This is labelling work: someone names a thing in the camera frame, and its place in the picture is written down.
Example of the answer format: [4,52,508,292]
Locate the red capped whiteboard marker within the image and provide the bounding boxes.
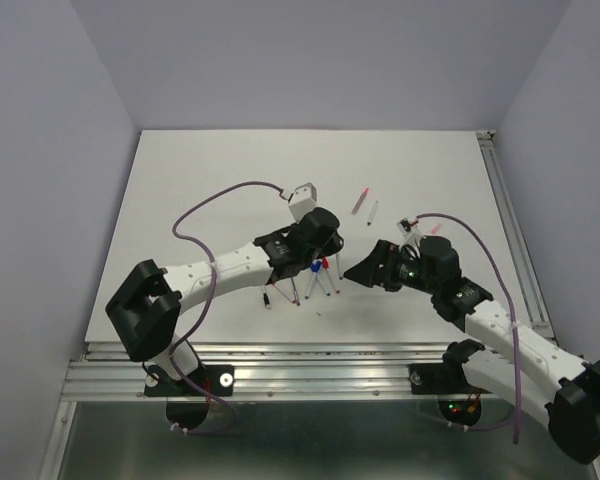
[321,257,340,294]

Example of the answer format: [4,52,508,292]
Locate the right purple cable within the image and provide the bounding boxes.
[412,212,524,446]

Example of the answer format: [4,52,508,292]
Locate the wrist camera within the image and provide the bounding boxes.
[287,183,317,223]
[397,218,424,249]

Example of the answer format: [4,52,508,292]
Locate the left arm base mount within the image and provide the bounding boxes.
[144,365,235,398]

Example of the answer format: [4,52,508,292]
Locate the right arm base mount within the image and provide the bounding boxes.
[408,363,453,395]

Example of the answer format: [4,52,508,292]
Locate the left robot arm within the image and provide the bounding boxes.
[105,207,344,394]

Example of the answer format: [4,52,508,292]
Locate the black tipped marker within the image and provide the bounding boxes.
[261,285,272,310]

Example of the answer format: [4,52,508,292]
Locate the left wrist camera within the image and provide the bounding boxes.
[287,183,317,223]

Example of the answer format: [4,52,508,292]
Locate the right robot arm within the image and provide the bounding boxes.
[344,236,600,464]

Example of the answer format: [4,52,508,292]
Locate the blue capped whiteboard marker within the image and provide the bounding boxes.
[304,260,331,300]
[336,253,344,280]

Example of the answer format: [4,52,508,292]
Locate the pink highlighter pen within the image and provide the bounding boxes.
[351,187,370,215]

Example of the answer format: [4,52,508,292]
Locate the aluminium rail frame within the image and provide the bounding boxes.
[41,130,556,479]

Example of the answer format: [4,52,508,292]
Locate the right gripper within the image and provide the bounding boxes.
[342,239,438,294]

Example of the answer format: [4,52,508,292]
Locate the blue ballpoint pen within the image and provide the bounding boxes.
[290,277,301,306]

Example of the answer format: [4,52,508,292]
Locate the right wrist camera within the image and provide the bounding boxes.
[397,218,424,249]

